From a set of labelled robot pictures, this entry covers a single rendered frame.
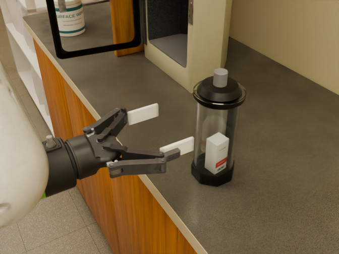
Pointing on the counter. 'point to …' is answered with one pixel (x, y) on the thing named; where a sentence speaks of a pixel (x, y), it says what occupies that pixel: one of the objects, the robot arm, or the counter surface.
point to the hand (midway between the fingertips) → (169, 127)
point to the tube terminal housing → (199, 44)
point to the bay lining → (167, 17)
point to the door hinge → (143, 22)
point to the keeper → (190, 11)
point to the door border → (94, 47)
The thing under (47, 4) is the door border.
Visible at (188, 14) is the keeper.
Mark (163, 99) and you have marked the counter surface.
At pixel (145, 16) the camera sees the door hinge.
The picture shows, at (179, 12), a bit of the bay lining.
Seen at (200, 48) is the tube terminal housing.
